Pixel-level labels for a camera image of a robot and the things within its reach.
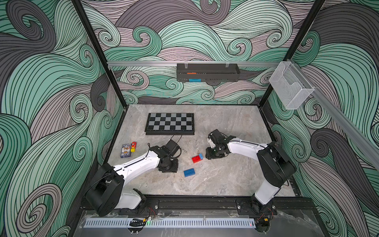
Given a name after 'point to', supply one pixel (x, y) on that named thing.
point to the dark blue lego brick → (189, 172)
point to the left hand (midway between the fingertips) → (175, 168)
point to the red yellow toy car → (133, 146)
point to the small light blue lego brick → (201, 156)
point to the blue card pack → (125, 150)
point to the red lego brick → (196, 159)
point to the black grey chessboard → (170, 124)
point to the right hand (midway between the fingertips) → (210, 156)
